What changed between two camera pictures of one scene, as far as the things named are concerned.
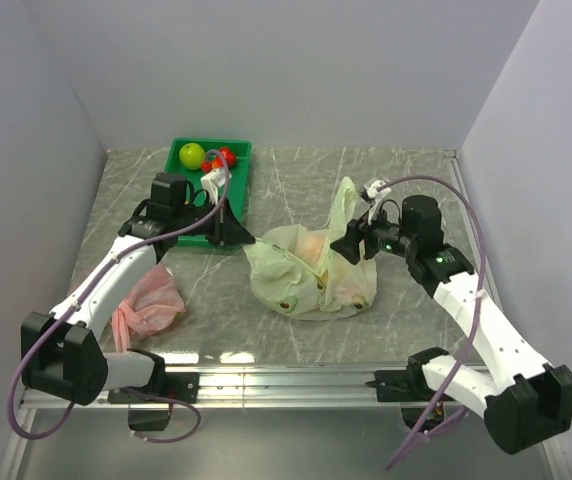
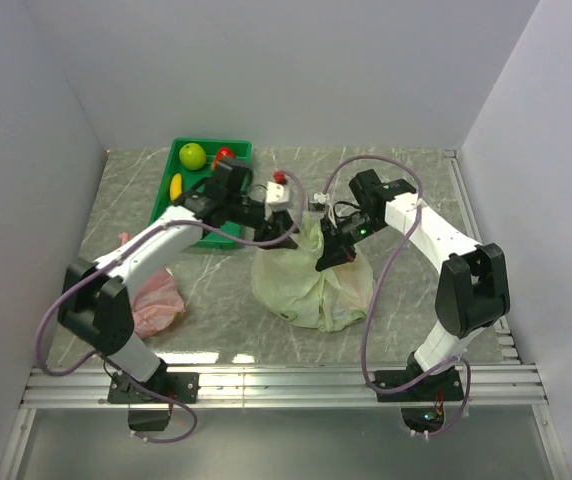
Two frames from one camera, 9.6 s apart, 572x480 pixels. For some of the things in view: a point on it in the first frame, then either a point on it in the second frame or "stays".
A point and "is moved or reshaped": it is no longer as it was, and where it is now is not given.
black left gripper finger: [228, 231] → [278, 226]
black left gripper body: [190, 215] → [252, 214]
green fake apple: [192, 155] stays
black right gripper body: [382, 235] → [350, 230]
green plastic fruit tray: [235, 190] stays
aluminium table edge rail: [245, 386] stays
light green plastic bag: [296, 270] is moved or reshaped
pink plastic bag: [150, 304] stays
